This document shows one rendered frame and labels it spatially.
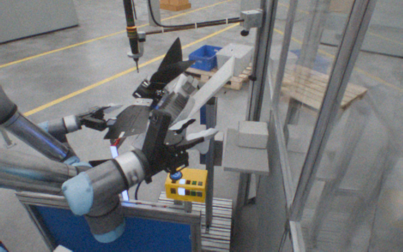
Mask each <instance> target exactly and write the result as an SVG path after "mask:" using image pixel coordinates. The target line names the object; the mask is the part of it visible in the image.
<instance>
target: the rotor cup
mask: <svg viewBox="0 0 403 252"><path fill-rule="evenodd" d="M144 82H146V83H147V84H149V83H150V82H149V80H148V79H146V78H145V79H144V80H143V81H142V82H141V83H140V84H139V86H138V87H137V89H136V90H135V91H134V92H133V94H132V96H133V97H134V98H135V99H136V98H148V99H152V101H153V103H152V105H151V109H150V111H151V110H153V109H154V108H155V107H156V106H157V104H158V103H159V102H160V101H161V99H162V97H163V96H164V94H165V93H166V91H165V90H162V91H160V92H158V91H157V90H149V89H146V88H147V85H146V84H145V83H144ZM136 93H137V94H139V95H140V96H141V97H139V96H138V95H137V94H136Z"/></svg>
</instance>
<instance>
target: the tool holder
mask: <svg viewBox="0 0 403 252"><path fill-rule="evenodd" d="M137 35H138V32H137ZM145 38H146V33H145V32H143V31H142V33H139V35H138V37H137V42H138V49H139V53H137V54H132V52H131V51H129V52H128V53H127V56H128V57H129V58H141V56H143V55H144V54H143V53H144V52H145V51H144V46H143V42H144V41H146V39H145Z"/></svg>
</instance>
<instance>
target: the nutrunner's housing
mask: <svg viewBox="0 0 403 252"><path fill-rule="evenodd" d="M129 43H130V47H131V52H132V54H137V53H139V50H138V42H137V38H129ZM133 60H134V61H135V62H137V61H139V58H133Z"/></svg>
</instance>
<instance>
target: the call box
mask: <svg viewBox="0 0 403 252"><path fill-rule="evenodd" d="M180 173H181V177H180V178H179V179H177V181H176V183H175V184H172V179H173V178H172V175H171V174H170V173H168V175H167V179H166V182H165V188H166V198H167V199H175V200H186V201H191V202H201V203H204V202H205V198H206V191H207V173H208V171H207V170H198V169H187V168H184V169H182V170H181V171H180ZM181 179H183V180H185V182H184V184H180V180H181ZM187 180H189V181H191V183H190V184H186V182H187ZM192 181H197V183H196V185H192ZM199 181H200V182H203V185H202V186H201V185H198V182H199ZM171 187H173V188H176V194H170V190H171ZM179 188H183V189H189V190H190V193H191V190H196V196H191V195H190V196H186V195H185V194H184V195H180V194H179ZM197 190H199V191H203V197H197Z"/></svg>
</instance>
